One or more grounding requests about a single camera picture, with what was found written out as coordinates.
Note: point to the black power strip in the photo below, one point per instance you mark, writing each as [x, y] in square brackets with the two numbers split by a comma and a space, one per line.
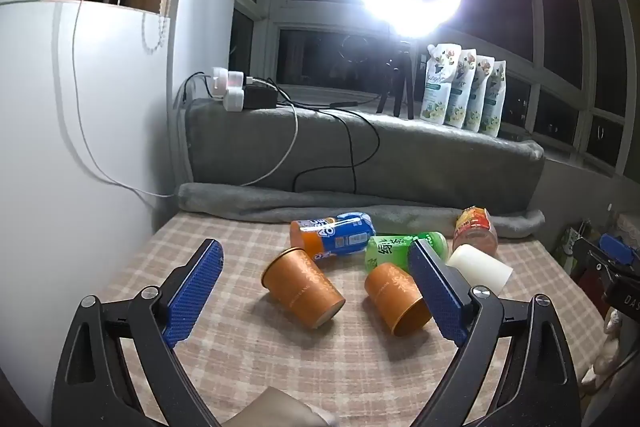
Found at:
[260, 96]

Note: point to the person's right hand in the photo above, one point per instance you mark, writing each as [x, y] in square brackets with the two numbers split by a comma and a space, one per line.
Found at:
[602, 357]

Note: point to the green white package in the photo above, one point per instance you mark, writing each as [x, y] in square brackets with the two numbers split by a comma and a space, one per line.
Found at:
[567, 244]

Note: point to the white paper cup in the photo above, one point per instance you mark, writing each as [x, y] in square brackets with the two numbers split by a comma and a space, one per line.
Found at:
[477, 266]

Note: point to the orange paper cup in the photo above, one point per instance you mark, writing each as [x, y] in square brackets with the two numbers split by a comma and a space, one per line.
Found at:
[395, 302]
[300, 287]

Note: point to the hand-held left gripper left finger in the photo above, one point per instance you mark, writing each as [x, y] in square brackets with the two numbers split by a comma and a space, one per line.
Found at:
[192, 297]

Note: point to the red label jar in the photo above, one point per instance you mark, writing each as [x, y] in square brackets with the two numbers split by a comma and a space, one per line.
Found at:
[475, 229]

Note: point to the white charger plug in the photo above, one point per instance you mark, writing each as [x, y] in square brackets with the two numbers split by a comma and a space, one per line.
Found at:
[220, 82]
[235, 80]
[233, 100]

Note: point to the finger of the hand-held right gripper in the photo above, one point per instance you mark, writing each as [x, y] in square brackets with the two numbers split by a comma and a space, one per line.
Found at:
[616, 248]

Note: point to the beige rounded object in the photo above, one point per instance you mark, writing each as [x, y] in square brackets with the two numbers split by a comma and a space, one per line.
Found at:
[280, 409]

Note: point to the white green refill pouch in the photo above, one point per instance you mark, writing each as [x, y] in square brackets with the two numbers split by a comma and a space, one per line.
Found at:
[436, 87]
[462, 94]
[494, 107]
[479, 99]

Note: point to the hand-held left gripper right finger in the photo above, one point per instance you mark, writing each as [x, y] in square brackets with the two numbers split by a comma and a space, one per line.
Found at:
[440, 292]

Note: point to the plaid cloth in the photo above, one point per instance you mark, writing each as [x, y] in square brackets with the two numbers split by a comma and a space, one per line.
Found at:
[230, 257]

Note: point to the grey blanket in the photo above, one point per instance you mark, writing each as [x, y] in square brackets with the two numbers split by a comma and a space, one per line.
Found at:
[430, 167]

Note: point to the black tripod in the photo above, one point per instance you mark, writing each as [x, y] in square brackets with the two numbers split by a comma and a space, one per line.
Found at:
[400, 72]

